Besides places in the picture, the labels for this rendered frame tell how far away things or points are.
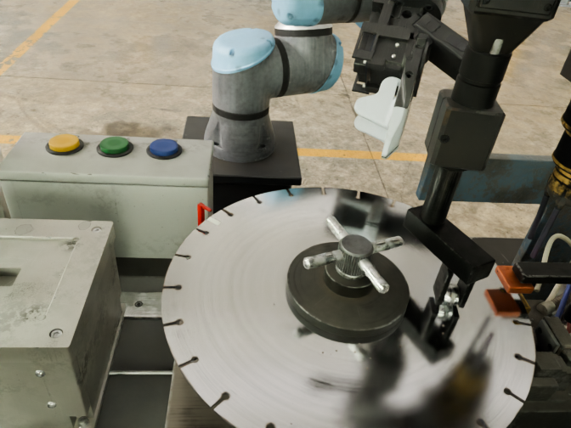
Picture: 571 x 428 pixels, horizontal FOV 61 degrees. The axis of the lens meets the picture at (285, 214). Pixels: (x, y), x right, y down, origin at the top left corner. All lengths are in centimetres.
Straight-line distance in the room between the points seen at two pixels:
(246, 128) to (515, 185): 53
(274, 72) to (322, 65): 11
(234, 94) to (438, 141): 61
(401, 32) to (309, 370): 40
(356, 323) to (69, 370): 27
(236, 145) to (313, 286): 59
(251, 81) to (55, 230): 49
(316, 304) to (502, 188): 32
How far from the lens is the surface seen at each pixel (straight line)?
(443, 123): 39
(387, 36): 61
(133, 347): 66
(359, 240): 43
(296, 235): 50
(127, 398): 62
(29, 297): 54
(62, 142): 77
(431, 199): 44
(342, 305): 43
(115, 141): 75
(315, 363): 40
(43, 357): 50
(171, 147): 73
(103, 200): 73
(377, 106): 58
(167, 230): 74
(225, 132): 99
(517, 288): 49
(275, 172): 98
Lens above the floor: 127
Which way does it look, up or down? 37 degrees down
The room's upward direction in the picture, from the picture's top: 6 degrees clockwise
